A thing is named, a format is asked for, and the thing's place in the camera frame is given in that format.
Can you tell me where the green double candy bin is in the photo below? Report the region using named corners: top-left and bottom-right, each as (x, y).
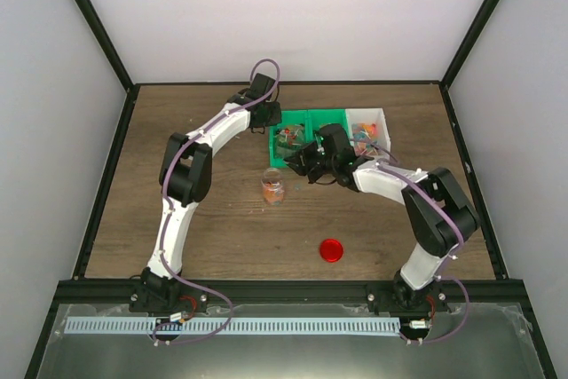
top-left (268, 109), bottom-right (348, 169)

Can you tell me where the black aluminium front beam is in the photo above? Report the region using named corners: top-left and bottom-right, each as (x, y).
top-left (53, 279), bottom-right (528, 306)

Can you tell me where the purple cable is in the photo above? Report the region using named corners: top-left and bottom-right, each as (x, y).
top-left (352, 138), bottom-right (471, 346)
top-left (150, 58), bottom-right (282, 347)

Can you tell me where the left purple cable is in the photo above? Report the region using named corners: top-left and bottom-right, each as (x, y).
top-left (150, 58), bottom-right (282, 347)

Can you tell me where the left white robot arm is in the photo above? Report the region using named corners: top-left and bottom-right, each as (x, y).
top-left (144, 73), bottom-right (280, 312)

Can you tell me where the white candy bin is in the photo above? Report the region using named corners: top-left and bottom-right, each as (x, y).
top-left (345, 108), bottom-right (391, 159)

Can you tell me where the red jar lid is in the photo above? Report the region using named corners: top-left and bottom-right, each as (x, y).
top-left (319, 239), bottom-right (344, 263)

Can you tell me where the clear plastic jar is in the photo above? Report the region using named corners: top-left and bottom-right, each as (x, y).
top-left (261, 168), bottom-right (285, 206)

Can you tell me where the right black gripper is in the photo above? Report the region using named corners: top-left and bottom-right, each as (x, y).
top-left (286, 141), bottom-right (337, 185)

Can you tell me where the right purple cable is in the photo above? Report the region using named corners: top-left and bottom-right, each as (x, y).
top-left (352, 138), bottom-right (471, 346)

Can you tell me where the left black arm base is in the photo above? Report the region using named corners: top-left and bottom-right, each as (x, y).
top-left (130, 267), bottom-right (208, 314)

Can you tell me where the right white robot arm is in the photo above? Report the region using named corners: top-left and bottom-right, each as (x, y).
top-left (284, 123), bottom-right (480, 311)

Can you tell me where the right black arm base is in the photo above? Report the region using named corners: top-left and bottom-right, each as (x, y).
top-left (365, 272), bottom-right (447, 316)

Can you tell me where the light blue slotted rail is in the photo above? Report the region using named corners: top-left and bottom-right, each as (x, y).
top-left (64, 316), bottom-right (400, 336)

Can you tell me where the green plastic scoop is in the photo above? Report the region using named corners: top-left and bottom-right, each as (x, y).
top-left (273, 125), bottom-right (305, 159)

